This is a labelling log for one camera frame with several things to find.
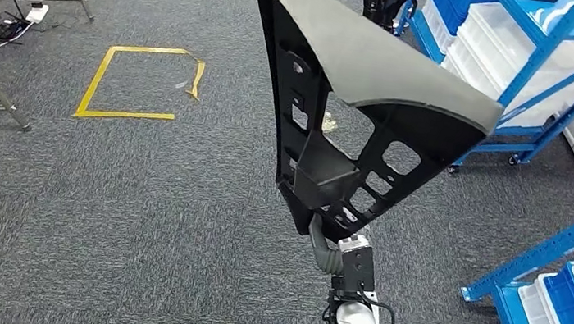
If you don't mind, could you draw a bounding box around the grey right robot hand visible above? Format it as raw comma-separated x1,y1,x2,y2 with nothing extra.
304,212,339,258

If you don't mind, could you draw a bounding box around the black plastic plate bracket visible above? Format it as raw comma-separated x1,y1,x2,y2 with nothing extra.
223,0,518,262

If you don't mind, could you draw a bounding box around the clear plastic film scrap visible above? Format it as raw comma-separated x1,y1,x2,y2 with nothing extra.
321,110,341,135

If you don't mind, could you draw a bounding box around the yellow floor tape square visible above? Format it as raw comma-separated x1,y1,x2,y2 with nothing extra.
72,35,209,134

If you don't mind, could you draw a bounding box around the white power strip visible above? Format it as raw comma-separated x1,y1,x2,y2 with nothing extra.
25,0,51,26

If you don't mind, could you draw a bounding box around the black power adapter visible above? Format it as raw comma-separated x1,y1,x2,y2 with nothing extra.
0,17,30,45

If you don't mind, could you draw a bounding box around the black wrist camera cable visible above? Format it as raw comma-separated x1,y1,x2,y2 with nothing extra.
354,286,401,324

